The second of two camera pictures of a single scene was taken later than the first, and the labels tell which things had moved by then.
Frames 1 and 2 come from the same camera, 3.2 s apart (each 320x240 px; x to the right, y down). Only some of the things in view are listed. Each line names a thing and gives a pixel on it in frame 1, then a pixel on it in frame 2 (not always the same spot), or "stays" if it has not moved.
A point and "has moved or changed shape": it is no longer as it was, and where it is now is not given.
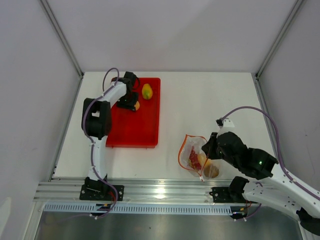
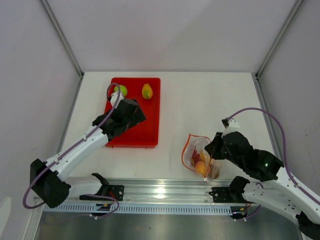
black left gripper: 130,106 to 138,117
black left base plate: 101,192 stays
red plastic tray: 140,128 stays
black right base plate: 222,195 stays
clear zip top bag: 192,158 has moved or changed shape
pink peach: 137,106 has moved or changed shape
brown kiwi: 211,171 stays
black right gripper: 208,148 stays
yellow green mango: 147,91 stays
